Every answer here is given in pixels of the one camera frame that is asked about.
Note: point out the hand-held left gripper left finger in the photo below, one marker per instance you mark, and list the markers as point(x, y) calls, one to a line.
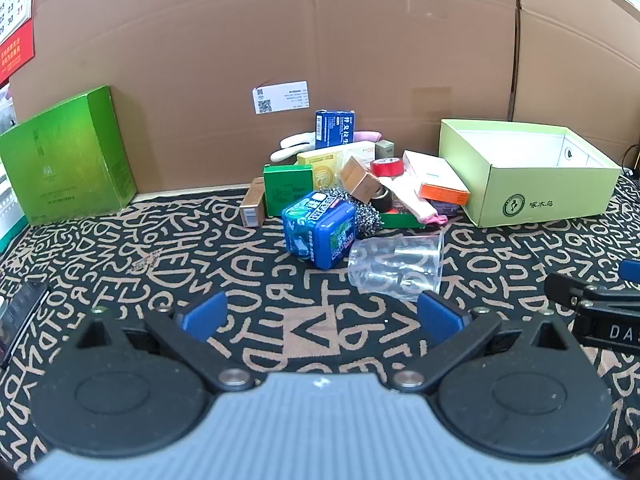
point(205, 315)

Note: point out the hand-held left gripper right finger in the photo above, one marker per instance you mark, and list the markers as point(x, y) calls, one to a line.
point(440, 317)

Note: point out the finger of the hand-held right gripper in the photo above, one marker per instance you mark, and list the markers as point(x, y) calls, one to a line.
point(575, 290)
point(631, 270)

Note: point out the light green shoebox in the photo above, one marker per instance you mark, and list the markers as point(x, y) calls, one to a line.
point(540, 195)

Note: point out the black tape roll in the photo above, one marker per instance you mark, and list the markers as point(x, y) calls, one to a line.
point(384, 203)

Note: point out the red tape roll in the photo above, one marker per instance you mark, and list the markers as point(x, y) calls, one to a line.
point(386, 167)

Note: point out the small brown cardboard box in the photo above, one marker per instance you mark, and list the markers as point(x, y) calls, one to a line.
point(357, 177)

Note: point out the pale yellow box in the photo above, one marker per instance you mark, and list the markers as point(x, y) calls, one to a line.
point(325, 160)

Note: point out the blue box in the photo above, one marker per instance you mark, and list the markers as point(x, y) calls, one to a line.
point(335, 130)

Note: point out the clear plastic cup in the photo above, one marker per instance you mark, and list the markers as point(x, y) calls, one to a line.
point(395, 265)

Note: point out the small paper scrap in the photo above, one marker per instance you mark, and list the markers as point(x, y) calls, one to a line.
point(147, 260)

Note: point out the black patterned blanket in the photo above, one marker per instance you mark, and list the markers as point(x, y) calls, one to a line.
point(150, 240)

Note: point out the dark green packet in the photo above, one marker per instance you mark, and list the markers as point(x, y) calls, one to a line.
point(397, 220)

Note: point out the purple packet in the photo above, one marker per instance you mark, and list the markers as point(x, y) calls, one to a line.
point(445, 208)

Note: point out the narrow brown box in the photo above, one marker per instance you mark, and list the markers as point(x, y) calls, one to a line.
point(251, 205)

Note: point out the steel wool scrubber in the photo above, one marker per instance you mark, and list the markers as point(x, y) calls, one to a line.
point(367, 220)

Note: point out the blue plastic container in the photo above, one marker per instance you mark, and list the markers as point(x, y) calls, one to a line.
point(320, 230)

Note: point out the white and orange box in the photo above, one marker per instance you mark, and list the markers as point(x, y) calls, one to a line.
point(430, 172)

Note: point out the small grey-green box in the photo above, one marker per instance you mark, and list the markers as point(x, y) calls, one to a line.
point(384, 150)

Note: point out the black flat device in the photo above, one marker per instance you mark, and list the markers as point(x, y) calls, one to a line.
point(22, 310)

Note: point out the pink cloth item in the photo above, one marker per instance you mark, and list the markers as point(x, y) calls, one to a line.
point(367, 136)

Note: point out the large green box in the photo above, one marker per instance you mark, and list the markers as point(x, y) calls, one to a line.
point(60, 160)

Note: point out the large cardboard sheet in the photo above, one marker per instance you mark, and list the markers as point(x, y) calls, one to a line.
point(200, 60)
point(565, 60)

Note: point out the white shipping label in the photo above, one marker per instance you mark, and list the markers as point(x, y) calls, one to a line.
point(280, 96)

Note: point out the red wall calendar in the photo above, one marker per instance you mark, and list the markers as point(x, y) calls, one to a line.
point(17, 10)

